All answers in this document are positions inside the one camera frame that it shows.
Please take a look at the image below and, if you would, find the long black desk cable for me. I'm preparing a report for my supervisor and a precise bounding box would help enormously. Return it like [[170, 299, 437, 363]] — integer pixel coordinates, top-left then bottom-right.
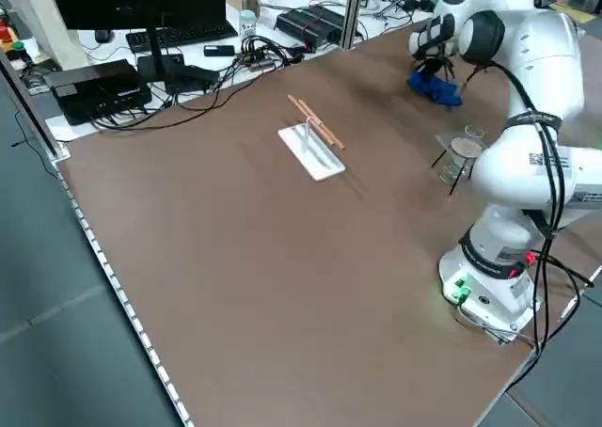
[[88, 64, 293, 132]]

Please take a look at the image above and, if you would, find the black cable hub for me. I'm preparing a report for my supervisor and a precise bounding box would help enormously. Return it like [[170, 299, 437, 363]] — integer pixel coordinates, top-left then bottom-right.
[[240, 35, 305, 73]]

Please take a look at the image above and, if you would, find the black flat box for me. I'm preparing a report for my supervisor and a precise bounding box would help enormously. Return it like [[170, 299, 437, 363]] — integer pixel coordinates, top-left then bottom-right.
[[44, 58, 152, 126]]

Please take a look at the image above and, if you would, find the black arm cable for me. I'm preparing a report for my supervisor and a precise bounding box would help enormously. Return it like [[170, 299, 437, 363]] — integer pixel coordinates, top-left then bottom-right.
[[463, 62, 568, 357]]

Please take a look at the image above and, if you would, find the white rack with wooden rods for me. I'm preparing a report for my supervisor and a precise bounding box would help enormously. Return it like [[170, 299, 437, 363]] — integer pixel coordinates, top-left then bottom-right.
[[277, 93, 347, 182]]

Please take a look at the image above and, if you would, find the white desk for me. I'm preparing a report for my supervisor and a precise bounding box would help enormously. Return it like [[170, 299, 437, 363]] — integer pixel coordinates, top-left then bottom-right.
[[44, 0, 452, 142]]

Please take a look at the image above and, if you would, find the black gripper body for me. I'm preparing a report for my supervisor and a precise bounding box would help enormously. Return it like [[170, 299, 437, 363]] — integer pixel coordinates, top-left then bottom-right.
[[420, 40, 448, 64]]

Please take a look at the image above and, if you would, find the glass beaker with cork lid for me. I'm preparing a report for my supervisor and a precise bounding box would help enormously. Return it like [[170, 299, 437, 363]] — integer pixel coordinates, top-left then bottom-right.
[[439, 137, 483, 186]]

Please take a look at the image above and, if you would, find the blue rag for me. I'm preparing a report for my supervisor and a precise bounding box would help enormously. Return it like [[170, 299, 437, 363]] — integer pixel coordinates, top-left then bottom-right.
[[406, 67, 465, 109]]

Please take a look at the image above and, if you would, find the black monitor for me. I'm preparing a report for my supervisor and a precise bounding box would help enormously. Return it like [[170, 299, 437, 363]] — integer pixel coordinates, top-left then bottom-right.
[[44, 0, 227, 83]]

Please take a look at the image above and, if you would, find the green push button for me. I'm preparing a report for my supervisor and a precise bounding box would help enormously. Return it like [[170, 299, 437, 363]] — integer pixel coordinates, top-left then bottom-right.
[[11, 40, 34, 64]]

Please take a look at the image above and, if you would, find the black base cable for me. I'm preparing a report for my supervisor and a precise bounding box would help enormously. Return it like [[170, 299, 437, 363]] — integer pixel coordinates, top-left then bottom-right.
[[533, 252, 594, 353]]

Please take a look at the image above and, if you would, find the aluminium post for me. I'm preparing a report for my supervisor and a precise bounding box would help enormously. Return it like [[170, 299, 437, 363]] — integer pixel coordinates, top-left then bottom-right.
[[341, 0, 366, 50]]

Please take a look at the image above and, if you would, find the black power supply unit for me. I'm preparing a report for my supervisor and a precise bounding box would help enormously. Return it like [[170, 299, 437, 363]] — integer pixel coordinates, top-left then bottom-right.
[[276, 7, 347, 51]]

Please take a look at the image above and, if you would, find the bottle with white cap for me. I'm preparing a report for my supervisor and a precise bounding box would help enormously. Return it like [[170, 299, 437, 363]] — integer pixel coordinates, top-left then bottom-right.
[[239, 8, 258, 40]]

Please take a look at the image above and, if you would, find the white segmented edge strip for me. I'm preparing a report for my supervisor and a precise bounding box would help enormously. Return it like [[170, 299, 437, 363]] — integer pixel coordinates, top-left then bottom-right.
[[55, 161, 193, 427]]

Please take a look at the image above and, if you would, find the black keyboard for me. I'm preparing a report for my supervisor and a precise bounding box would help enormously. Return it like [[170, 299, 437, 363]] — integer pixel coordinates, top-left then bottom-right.
[[125, 21, 239, 55]]

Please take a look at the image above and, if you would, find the black power adapter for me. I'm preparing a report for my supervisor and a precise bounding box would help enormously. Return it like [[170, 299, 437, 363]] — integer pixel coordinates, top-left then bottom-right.
[[164, 64, 221, 94]]

